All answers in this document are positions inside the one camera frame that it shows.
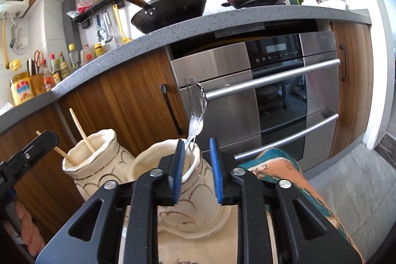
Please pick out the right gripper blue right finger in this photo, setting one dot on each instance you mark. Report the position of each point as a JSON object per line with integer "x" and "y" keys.
{"x": 237, "y": 186}

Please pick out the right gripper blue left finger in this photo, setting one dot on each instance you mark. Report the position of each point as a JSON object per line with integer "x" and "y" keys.
{"x": 119, "y": 222}

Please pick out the silver fork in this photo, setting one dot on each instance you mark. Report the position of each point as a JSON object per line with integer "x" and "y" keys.
{"x": 196, "y": 119}

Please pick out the wooden chopstick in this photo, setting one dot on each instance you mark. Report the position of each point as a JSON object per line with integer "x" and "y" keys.
{"x": 81, "y": 131}
{"x": 66, "y": 156}

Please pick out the silver spoon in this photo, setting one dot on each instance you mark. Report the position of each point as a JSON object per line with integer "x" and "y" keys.
{"x": 202, "y": 97}

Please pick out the wooden kitchen cabinet door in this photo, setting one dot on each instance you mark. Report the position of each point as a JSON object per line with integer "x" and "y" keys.
{"x": 138, "y": 99}

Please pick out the person's left hand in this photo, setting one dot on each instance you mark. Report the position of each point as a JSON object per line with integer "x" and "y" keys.
{"x": 29, "y": 232}

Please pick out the printed quilted table mat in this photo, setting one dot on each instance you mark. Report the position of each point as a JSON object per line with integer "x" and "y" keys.
{"x": 305, "y": 229}

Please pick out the cream ceramic utensil holder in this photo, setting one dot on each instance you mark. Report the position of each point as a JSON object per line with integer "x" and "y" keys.
{"x": 197, "y": 213}

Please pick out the stainless steel built-in oven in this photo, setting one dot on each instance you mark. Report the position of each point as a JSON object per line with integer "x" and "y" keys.
{"x": 280, "y": 92}

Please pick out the yellow oil jar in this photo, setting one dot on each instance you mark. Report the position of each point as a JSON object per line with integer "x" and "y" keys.
{"x": 20, "y": 85}

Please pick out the wooden utensil cup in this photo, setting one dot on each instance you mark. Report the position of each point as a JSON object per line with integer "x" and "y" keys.
{"x": 37, "y": 82}

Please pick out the red-cap sauce bottle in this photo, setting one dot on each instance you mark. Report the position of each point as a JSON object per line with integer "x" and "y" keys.
{"x": 47, "y": 77}

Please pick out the dark soy sauce bottle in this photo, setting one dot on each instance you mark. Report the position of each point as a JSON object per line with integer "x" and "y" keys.
{"x": 55, "y": 70}

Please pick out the clear oil bottle yellow cap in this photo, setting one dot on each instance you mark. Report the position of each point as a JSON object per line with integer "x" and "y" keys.
{"x": 73, "y": 55}

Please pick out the yellow mustard bottle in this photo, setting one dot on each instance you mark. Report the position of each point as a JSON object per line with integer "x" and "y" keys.
{"x": 99, "y": 50}

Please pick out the yellow hanging spatula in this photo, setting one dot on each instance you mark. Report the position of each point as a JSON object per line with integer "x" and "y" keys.
{"x": 125, "y": 40}

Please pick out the black wok with wooden handle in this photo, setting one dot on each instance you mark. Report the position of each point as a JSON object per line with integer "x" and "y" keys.
{"x": 162, "y": 13}

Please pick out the black wall spice shelf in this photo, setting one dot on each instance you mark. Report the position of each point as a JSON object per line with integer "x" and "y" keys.
{"x": 79, "y": 19}

